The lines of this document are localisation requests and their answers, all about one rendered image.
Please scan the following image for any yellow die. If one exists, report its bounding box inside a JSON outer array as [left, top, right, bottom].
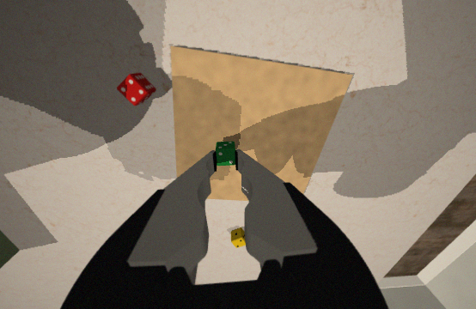
[[231, 227, 246, 248]]

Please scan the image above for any tan flat mat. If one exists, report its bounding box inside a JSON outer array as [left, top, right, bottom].
[[171, 46, 353, 201]]

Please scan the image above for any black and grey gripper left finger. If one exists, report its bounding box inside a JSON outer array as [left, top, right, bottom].
[[60, 150, 217, 309]]

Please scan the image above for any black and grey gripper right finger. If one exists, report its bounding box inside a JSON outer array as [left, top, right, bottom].
[[235, 149, 388, 309]]

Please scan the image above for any green die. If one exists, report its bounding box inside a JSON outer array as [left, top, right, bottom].
[[216, 142, 235, 166]]

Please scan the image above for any red die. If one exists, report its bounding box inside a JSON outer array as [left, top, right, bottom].
[[117, 73, 156, 106]]

